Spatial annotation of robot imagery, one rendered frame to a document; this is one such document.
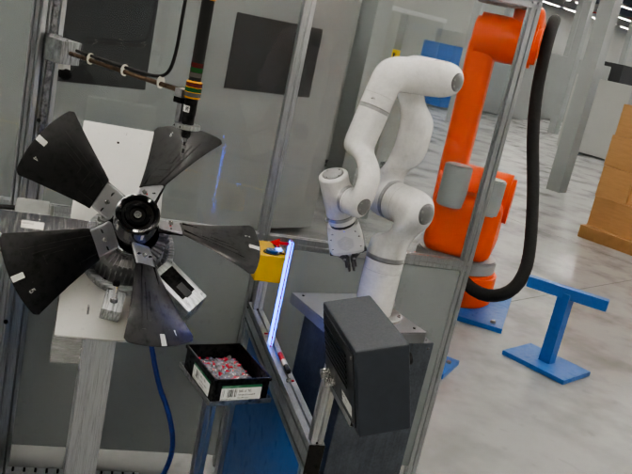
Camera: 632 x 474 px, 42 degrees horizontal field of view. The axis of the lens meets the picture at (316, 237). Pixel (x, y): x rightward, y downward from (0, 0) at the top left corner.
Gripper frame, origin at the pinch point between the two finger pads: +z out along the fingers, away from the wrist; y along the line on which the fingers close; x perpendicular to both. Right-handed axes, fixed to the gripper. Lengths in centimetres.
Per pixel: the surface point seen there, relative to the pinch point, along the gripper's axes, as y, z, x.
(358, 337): 7, -37, -76
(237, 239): -29.3, -19.8, -8.4
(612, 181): 248, 388, 618
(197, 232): -38.8, -26.5, -12.5
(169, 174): -45, -40, -1
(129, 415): -99, 74, 22
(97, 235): -62, -36, -21
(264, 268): -28.2, 4.2, 9.1
